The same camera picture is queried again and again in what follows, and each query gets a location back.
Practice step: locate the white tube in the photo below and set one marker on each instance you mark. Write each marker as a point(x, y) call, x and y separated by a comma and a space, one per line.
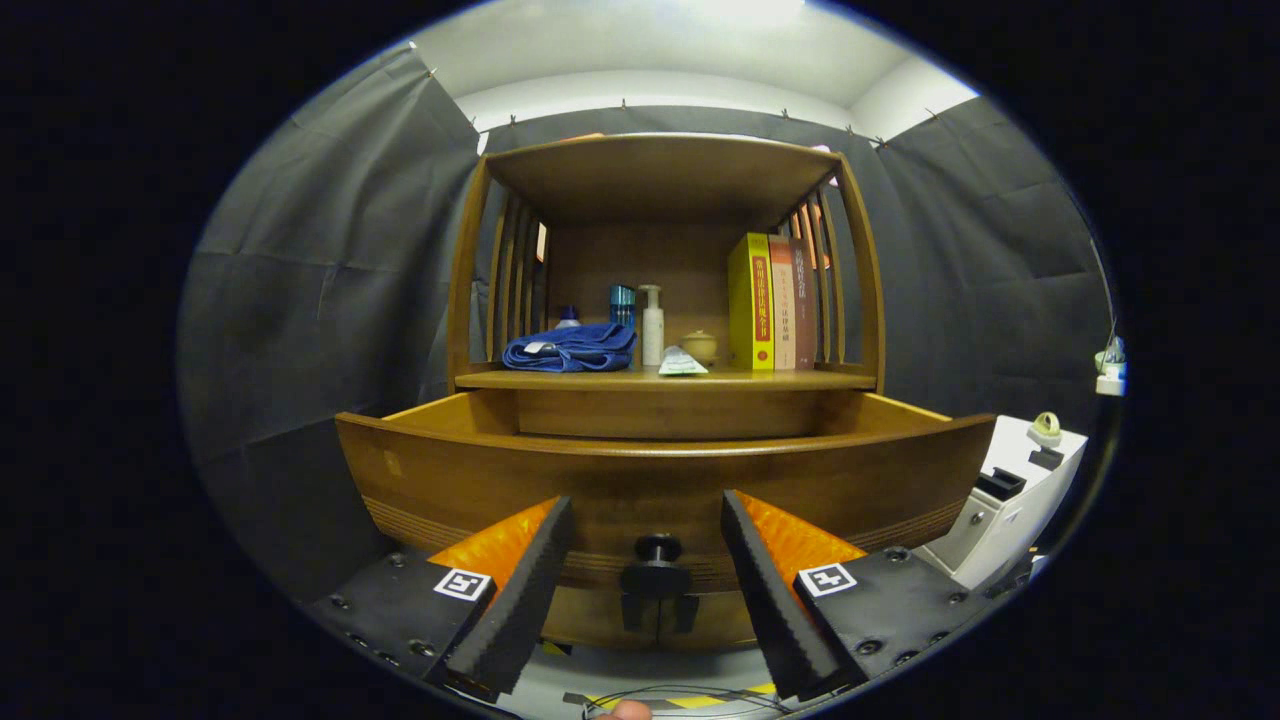
point(680, 365)

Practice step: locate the wooden cabinet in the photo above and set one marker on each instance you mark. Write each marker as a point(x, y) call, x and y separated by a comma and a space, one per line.
point(660, 175)

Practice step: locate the white shelf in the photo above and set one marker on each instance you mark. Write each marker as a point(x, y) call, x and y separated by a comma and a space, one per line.
point(1112, 385)

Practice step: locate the blue folded towel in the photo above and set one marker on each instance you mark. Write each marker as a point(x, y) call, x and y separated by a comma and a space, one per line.
point(575, 348)

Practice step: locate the wooden countertop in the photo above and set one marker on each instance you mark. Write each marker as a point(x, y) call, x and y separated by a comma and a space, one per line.
point(600, 379)

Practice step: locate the wooden drawer with black knob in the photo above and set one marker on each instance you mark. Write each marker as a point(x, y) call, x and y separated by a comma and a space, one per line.
point(640, 480)

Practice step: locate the teal bottle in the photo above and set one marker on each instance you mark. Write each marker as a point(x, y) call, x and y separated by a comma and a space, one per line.
point(622, 305)

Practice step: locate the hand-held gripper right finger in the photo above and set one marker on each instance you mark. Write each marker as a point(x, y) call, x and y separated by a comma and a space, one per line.
point(770, 600)

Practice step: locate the brown book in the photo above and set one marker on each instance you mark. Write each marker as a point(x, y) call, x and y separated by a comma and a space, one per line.
point(805, 310)

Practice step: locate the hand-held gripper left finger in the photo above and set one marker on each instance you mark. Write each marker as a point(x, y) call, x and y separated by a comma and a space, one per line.
point(520, 600)

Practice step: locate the white pump bottle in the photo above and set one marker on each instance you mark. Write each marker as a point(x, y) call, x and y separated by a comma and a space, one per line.
point(652, 335)

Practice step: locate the small black block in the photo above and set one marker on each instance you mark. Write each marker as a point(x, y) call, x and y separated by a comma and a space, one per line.
point(1000, 484)
point(1046, 458)

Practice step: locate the beige lidded teacup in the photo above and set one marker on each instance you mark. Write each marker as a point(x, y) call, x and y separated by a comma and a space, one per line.
point(702, 345)

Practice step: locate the pale green tape dispenser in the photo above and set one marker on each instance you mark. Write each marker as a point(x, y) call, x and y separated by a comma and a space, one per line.
point(1046, 430)

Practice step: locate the white side cabinet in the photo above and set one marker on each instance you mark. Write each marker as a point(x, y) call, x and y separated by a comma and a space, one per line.
point(1010, 440)

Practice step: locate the yellow book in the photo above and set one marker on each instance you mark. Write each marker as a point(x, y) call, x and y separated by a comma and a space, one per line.
point(748, 300)

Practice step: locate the small white bottle blue cap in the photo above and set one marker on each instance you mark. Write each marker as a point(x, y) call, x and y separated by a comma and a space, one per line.
point(568, 318)

